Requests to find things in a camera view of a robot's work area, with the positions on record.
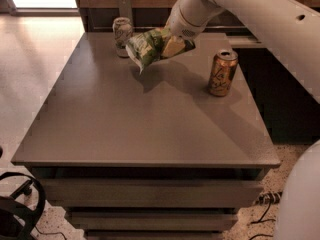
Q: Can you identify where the green jalapeno chip bag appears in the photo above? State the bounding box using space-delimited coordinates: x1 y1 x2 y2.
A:
126 28 195 71

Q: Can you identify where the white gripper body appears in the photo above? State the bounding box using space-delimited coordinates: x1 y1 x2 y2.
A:
167 0 207 40

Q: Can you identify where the black power cable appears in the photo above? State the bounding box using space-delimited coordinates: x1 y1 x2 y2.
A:
248 202 278 240

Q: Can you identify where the left metal wall bracket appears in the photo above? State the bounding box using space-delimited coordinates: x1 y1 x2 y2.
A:
117 0 133 22

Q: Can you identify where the grey drawer cabinet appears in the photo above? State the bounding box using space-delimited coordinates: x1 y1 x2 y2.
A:
13 33 280 240

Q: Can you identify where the green white 7up can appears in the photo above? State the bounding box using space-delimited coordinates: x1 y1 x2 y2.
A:
112 17 133 58

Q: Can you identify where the white power strip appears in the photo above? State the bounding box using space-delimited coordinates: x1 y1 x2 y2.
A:
256 192 282 205

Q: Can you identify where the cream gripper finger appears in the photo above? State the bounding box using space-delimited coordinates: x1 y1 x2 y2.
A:
161 36 185 58

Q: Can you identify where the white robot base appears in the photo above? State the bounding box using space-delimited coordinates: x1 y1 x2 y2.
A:
273 140 320 240

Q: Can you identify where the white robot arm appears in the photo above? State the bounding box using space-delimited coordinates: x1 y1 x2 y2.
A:
167 0 320 102

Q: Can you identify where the orange LaCroix can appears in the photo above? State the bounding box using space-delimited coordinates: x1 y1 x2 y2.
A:
208 49 238 97

